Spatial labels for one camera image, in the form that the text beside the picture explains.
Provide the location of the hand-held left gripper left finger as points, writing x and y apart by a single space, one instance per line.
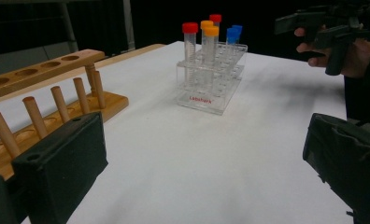
61 165

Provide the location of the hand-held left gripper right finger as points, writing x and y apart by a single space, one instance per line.
351 165

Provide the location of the blue cap test tube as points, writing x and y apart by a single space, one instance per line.
238 28
232 34

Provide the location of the wooden test tube rack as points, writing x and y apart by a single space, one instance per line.
114 101

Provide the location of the red cap test tube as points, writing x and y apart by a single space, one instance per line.
215 18
190 27

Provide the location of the orange cap test tube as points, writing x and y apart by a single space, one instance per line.
211 31
205 23

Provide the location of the clear acrylic test tube rack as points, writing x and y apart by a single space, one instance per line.
205 104

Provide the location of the white table cover sheet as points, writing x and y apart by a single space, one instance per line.
173 171

